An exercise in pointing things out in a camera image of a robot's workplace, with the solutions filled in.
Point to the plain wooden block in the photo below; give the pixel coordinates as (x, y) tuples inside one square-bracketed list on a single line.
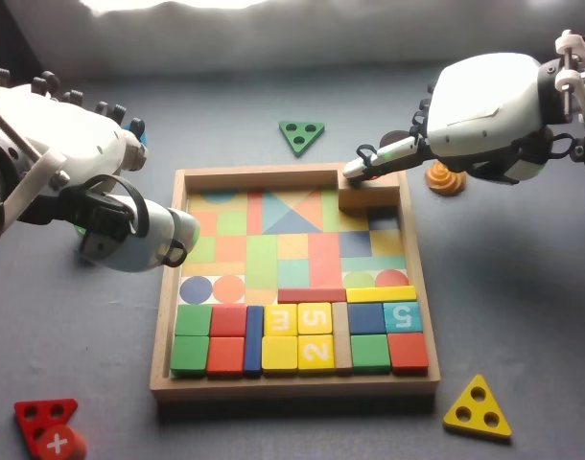
[(369, 199)]

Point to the red triangle with three holes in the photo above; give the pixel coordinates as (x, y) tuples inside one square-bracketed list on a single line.
[(26, 426)]

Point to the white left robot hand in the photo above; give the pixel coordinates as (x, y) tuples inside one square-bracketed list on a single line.
[(77, 134)]

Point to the blue triangle with holes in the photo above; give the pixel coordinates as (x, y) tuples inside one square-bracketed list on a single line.
[(141, 136)]

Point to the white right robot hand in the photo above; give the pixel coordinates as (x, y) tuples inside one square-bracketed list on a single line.
[(484, 105)]

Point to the red cylinder with white plus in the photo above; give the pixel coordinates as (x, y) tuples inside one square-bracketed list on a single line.
[(60, 445)]

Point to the white backdrop sheet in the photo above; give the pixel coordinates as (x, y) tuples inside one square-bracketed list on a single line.
[(292, 33)]

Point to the orange stepped cone toy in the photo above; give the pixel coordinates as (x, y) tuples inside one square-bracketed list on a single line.
[(447, 184)]

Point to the wooden tray with colour print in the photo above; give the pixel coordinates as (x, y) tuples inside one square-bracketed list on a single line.
[(297, 388)]

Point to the grey table cloth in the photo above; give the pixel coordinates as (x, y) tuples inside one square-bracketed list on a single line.
[(513, 311)]

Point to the yellow triangle with three holes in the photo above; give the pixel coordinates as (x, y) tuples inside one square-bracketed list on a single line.
[(470, 421)]

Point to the green triangle with three holes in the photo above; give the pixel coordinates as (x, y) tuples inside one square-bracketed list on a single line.
[(292, 136)]

